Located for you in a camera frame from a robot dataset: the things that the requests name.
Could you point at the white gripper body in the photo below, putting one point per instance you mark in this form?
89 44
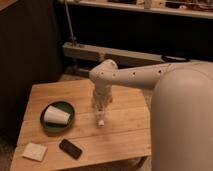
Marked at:
102 97

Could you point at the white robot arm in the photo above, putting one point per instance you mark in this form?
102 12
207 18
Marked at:
181 115

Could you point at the white paper cup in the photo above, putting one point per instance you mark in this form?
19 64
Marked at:
55 115

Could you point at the wooden table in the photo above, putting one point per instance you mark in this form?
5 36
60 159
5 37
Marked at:
125 135

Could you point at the long grey shelf beam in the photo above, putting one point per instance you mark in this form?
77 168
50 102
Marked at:
99 54

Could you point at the black smartphone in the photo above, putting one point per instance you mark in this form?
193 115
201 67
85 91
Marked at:
71 149

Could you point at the grey metal pole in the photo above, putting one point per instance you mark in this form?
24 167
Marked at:
72 36

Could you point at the white square sponge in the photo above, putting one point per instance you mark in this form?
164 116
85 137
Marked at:
34 152

